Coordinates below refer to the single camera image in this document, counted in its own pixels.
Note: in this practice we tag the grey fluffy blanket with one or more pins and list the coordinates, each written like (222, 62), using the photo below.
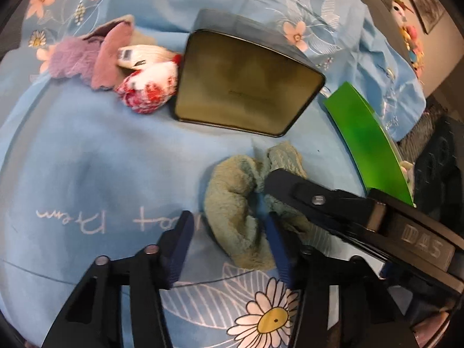
(417, 134)

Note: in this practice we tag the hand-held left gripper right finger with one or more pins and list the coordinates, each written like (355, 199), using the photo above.
(281, 253)

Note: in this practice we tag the green box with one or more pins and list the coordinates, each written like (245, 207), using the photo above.
(362, 134)

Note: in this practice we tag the blue floral printed bedsheet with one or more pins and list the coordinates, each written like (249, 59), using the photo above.
(108, 152)

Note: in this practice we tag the grey cloth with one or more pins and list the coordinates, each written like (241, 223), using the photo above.
(139, 38)

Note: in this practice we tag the colourful plush toys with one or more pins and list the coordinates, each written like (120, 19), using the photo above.
(411, 36)

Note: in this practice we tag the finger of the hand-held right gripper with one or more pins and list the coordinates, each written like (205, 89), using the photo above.
(290, 188)

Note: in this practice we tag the purple dotted cloth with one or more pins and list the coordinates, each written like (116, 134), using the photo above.
(69, 58)

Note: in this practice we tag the red white knit glove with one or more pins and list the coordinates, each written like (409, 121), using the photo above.
(152, 87)

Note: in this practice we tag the dark bag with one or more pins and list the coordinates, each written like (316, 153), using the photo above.
(438, 159)

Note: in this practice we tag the dark picture frame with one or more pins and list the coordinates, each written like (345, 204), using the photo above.
(424, 0)

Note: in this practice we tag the grey-green fluffy towel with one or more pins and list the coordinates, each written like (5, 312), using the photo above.
(228, 195)

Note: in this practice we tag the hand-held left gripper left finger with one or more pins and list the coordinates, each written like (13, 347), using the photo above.
(177, 250)

